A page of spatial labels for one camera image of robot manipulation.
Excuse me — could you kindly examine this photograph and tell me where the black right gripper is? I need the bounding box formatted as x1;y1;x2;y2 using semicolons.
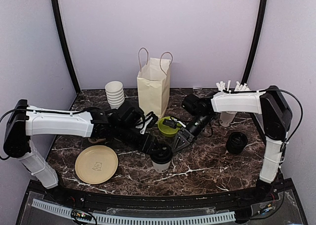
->
171;113;213;153

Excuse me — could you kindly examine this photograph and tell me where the black plastic cup lid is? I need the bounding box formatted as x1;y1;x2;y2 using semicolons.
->
150;146;173;164

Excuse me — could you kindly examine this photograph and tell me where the white paper coffee cup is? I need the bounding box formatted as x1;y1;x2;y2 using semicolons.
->
152;158;171;173

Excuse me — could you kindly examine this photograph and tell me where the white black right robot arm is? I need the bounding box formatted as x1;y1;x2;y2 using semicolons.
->
172;85;293;184

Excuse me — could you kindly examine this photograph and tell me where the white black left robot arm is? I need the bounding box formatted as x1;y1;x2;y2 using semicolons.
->
3;99;163;203

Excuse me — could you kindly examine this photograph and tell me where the lime green bowl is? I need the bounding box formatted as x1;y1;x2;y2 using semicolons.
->
158;116;182;138

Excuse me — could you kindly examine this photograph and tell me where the white cup holding straws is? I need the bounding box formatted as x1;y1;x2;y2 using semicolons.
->
219;112;237;127

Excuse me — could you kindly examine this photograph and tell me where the stack of black cup lids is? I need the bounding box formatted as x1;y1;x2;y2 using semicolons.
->
226;132;248;154

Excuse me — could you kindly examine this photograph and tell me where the beige round plate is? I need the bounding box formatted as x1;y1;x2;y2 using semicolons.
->
75;145;119;185

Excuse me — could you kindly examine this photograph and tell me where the stack of white paper cups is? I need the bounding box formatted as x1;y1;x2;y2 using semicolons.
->
105;81;125;109

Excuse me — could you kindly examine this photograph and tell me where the brown cardboard cup carrier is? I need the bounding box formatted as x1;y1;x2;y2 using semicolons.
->
88;138;106;144

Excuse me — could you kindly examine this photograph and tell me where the bundle of wrapped white straws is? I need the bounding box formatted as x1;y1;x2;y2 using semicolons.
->
216;80;250;92

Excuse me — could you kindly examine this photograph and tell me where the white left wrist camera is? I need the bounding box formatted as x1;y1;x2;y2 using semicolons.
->
136;112;158;134

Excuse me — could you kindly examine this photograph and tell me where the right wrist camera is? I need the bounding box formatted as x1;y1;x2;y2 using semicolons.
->
162;116;186;129

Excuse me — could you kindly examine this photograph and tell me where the cream paper bag with handles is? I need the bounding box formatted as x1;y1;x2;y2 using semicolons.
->
137;47;173;118

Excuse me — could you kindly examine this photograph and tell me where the black front table rail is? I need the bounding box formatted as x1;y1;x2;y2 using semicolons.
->
27;179;294;211

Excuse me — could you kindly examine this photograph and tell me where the white slotted cable duct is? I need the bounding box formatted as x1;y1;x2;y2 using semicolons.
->
32;199;236;225

